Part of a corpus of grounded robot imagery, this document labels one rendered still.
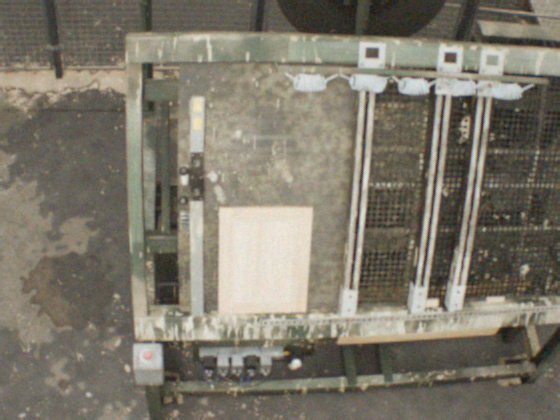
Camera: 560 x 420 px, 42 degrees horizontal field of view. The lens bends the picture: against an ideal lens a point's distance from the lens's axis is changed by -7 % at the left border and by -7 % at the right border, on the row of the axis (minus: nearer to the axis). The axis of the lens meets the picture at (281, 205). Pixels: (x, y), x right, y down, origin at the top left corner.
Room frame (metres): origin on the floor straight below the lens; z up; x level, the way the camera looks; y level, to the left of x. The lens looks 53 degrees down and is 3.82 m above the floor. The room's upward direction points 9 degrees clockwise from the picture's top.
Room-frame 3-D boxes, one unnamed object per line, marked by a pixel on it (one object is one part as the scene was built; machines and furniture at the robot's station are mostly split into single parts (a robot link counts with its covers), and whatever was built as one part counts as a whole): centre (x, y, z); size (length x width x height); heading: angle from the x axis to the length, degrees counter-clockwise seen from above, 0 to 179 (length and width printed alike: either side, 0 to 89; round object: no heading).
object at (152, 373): (1.34, 0.44, 0.84); 0.12 x 0.12 x 0.18; 12
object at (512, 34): (2.75, -1.09, 1.38); 0.70 x 0.15 x 0.85; 102
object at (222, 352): (1.50, 0.03, 0.69); 0.50 x 0.14 x 0.24; 102
